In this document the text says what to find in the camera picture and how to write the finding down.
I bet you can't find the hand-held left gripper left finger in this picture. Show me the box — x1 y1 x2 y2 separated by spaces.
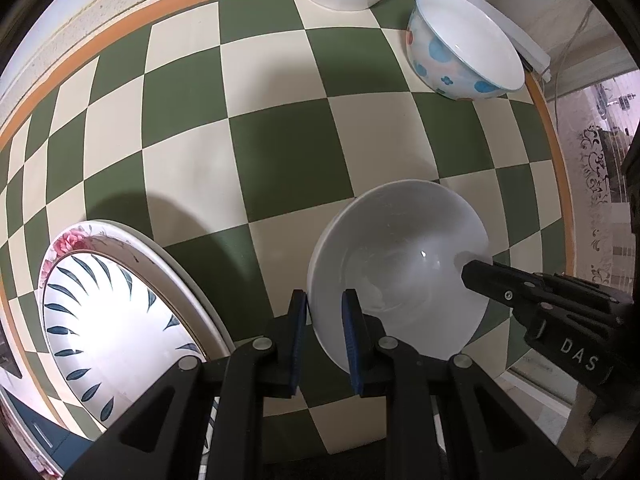
65 289 308 480

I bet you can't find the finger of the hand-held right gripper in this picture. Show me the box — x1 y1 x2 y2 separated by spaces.
460 260 633 328

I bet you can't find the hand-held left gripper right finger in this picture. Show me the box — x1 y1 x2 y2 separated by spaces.
341 289 583 480

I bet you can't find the white bowl with small print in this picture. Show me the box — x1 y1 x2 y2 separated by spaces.
306 179 493 376

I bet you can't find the white plate with blue stripes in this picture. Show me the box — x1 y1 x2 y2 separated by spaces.
42 252 208 423

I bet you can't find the white plate with pink flowers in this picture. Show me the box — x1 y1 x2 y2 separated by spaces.
37 224 223 361

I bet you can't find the green and cream checkered mat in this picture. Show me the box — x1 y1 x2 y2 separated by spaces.
0 0 576 466

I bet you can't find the patterned glass sliding door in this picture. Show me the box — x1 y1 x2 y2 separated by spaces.
550 70 640 411

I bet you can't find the white bowl with blue dots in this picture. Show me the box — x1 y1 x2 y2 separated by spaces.
406 0 526 101

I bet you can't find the blue cabinet front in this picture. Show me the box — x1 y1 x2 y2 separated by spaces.
0 385 101 480

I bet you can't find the white cable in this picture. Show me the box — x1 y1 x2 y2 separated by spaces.
547 0 606 106

